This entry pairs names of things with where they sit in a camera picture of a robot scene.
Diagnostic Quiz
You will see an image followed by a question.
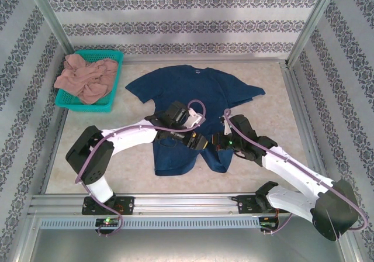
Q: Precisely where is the crumpled pink cloth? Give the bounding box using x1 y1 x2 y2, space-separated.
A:
53 53 119 105

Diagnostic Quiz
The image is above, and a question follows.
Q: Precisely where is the teal plastic basket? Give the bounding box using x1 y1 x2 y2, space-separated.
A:
54 50 124 113

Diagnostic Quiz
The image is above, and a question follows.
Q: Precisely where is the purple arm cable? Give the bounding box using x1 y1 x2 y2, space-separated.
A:
223 108 369 235
75 99 207 238

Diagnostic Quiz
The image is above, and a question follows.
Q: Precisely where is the navy blue t-shirt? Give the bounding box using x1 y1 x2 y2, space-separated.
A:
124 64 266 177

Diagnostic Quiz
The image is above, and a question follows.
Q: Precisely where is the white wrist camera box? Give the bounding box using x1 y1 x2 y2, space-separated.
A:
219 114 234 136
186 106 203 128

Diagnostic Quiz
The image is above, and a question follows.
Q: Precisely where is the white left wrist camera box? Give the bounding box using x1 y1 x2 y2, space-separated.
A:
186 106 203 128

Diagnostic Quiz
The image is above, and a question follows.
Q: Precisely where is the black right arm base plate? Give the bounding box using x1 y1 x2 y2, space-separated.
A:
236 194 290 215

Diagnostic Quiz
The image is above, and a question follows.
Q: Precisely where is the grey slotted cable duct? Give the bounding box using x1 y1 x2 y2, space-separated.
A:
39 216 261 230

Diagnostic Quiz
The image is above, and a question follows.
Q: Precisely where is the aluminium side rail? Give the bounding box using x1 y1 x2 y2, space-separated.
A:
39 108 70 195
279 61 342 194

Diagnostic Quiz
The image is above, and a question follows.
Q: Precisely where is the aluminium frame post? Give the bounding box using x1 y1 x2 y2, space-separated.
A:
14 215 41 262
335 215 363 262
285 0 345 68
25 0 75 63

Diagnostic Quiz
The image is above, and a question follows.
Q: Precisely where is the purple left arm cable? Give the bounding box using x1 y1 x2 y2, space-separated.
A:
75 99 207 238

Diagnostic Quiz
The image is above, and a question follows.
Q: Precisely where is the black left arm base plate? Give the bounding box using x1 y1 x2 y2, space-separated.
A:
81 196 136 216

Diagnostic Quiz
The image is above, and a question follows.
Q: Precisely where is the aluminium back rail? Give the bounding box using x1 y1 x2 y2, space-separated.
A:
122 57 289 66

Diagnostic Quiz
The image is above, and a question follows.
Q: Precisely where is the small controller board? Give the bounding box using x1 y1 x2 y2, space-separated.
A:
259 216 280 229
95 218 120 227

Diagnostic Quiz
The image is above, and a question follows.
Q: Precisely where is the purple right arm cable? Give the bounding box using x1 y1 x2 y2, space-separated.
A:
223 108 369 235

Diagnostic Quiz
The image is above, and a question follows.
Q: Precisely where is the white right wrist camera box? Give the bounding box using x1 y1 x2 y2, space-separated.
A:
219 114 234 136

